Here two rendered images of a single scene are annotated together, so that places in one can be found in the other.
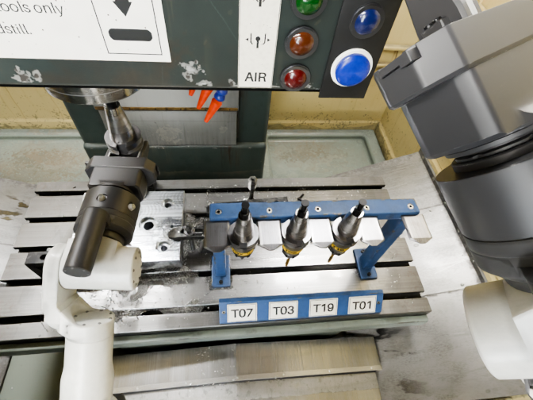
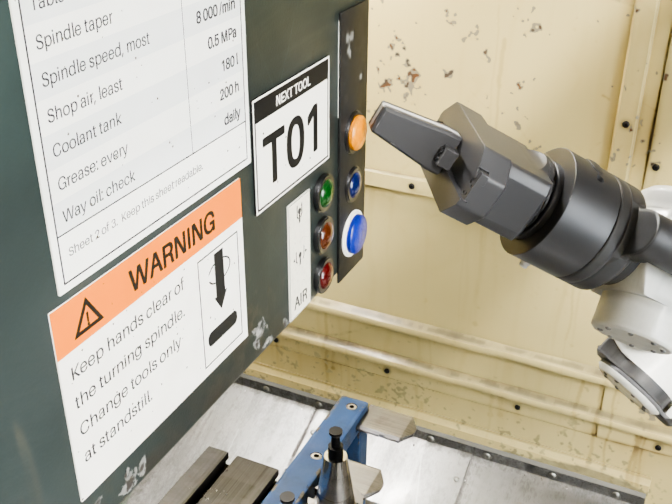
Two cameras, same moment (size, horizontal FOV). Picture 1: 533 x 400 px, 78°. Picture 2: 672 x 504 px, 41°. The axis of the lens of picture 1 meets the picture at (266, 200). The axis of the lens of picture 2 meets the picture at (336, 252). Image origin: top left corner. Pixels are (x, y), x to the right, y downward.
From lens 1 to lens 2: 0.45 m
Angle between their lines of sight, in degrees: 46
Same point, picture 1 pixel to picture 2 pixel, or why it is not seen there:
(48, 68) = (154, 442)
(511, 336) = (653, 308)
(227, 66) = (281, 304)
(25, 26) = (149, 392)
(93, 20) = (199, 334)
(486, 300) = (618, 307)
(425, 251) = not seen: hidden behind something
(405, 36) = not seen: hidden behind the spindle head
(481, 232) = (585, 255)
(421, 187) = (265, 415)
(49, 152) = not seen: outside the picture
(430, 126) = (506, 214)
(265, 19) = (303, 231)
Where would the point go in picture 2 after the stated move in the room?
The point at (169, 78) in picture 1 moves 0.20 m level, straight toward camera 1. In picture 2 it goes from (244, 360) to (578, 414)
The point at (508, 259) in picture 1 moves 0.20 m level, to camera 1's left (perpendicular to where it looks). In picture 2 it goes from (612, 257) to (474, 394)
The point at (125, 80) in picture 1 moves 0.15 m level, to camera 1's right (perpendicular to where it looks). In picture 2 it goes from (213, 397) to (362, 291)
